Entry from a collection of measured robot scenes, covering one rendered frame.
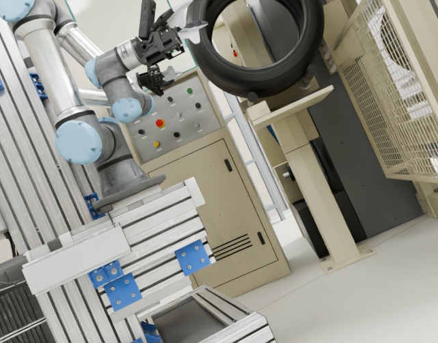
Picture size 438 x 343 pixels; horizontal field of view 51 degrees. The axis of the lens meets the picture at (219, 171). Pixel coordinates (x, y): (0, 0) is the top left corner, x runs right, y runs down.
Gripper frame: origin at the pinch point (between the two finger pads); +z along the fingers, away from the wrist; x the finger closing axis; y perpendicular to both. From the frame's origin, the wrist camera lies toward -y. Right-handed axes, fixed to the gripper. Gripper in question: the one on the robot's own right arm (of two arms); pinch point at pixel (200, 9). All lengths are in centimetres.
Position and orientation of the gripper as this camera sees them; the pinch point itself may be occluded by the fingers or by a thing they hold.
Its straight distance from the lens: 128.8
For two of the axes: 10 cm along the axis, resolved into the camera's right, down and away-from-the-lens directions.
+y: 3.8, 9.1, -1.6
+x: -2.3, -0.7, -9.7
